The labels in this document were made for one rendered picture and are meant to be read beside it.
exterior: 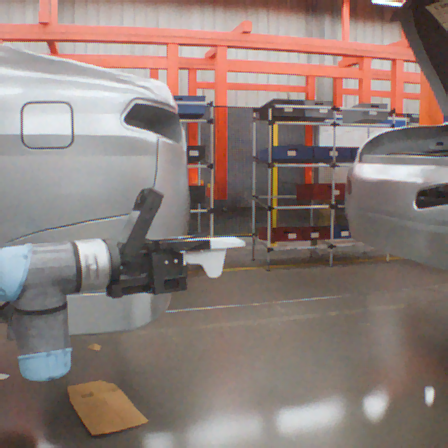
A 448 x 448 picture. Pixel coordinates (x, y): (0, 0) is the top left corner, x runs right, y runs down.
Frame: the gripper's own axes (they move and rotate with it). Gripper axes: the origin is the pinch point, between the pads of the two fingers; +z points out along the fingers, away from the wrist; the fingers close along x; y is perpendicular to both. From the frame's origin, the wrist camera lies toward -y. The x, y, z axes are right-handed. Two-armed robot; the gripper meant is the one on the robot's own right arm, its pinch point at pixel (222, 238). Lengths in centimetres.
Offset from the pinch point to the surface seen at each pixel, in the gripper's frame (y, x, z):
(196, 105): -120, -401, 200
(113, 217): -5, -92, 9
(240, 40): -267, -566, 367
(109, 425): 100, -170, 21
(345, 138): -94, -430, 440
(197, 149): -73, -407, 202
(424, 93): -102, -222, 345
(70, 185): -16, -94, -4
